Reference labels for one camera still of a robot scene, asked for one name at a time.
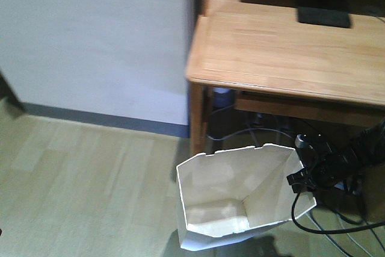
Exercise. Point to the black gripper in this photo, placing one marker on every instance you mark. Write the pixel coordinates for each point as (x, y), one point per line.
(329, 167)

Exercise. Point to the white plastic trash bin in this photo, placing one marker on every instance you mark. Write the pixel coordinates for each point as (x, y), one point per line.
(236, 194)

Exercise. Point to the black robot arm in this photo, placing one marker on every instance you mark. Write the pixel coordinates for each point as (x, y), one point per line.
(368, 146)

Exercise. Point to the wooden desk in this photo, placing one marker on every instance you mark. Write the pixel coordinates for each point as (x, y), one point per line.
(278, 65)

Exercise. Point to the black monitor stand base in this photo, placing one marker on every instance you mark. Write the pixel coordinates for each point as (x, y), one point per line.
(334, 13)

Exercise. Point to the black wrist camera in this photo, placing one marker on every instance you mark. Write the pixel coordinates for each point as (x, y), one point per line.
(306, 140)

